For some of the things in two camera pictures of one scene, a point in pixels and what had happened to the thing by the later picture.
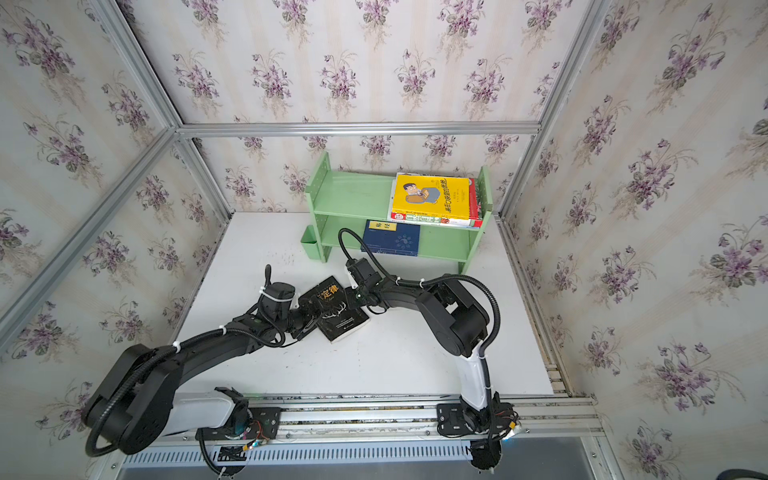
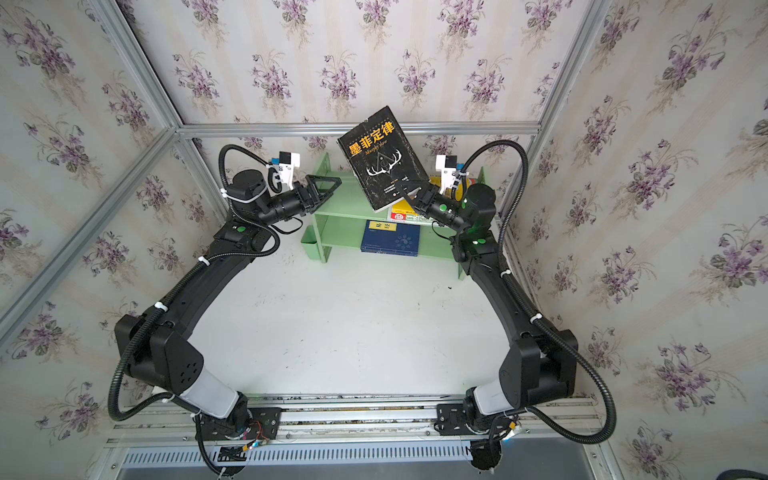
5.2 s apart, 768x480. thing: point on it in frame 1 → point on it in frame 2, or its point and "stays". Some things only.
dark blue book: [392, 237] stays
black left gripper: [312, 317] → [305, 199]
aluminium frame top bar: [356, 128] stays
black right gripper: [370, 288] → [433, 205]
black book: [338, 317] → [380, 156]
